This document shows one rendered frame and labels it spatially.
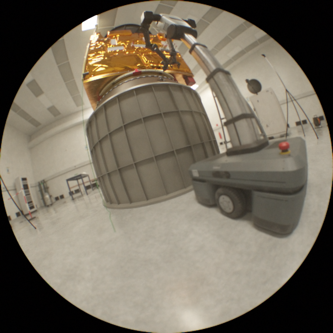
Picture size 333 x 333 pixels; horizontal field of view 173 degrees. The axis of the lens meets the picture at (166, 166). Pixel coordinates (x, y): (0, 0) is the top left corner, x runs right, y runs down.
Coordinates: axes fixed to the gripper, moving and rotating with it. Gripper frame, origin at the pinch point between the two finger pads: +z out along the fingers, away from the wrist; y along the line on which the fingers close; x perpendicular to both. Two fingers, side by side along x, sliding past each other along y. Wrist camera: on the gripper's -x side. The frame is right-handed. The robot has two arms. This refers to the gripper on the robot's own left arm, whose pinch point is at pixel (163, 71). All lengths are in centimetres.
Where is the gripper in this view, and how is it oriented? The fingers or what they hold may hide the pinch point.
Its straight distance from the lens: 207.9
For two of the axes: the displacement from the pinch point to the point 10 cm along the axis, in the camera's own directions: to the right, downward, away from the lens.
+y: -8.8, 3.1, -3.6
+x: 3.0, 9.5, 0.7
